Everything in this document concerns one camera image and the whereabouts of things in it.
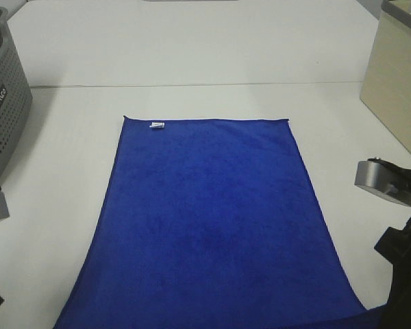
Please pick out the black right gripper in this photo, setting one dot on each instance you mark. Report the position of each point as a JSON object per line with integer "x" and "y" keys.
{"x": 395, "y": 246}

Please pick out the blue microfibre towel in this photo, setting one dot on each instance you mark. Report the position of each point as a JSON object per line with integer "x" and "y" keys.
{"x": 211, "y": 224}

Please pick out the grey perforated plastic basket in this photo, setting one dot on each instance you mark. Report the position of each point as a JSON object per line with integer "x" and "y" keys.
{"x": 15, "y": 94}

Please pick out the beige storage box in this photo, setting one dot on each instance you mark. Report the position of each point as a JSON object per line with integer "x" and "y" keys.
{"x": 386, "y": 89}

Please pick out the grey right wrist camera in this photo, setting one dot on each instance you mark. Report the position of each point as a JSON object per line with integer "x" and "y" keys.
{"x": 385, "y": 180}

